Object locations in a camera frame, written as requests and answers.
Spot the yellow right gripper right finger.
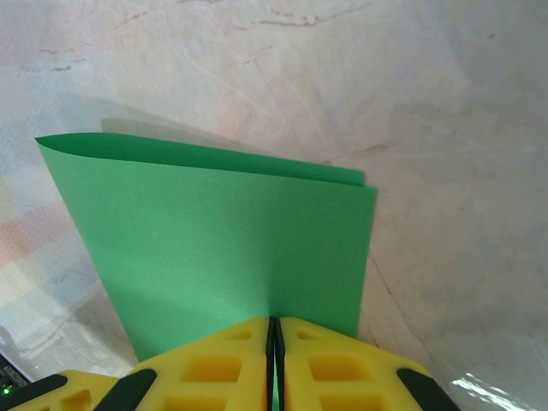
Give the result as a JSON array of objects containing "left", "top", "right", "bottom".
[{"left": 276, "top": 315, "right": 462, "bottom": 411}]

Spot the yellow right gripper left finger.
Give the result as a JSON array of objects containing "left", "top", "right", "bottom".
[{"left": 100, "top": 315, "right": 271, "bottom": 411}]

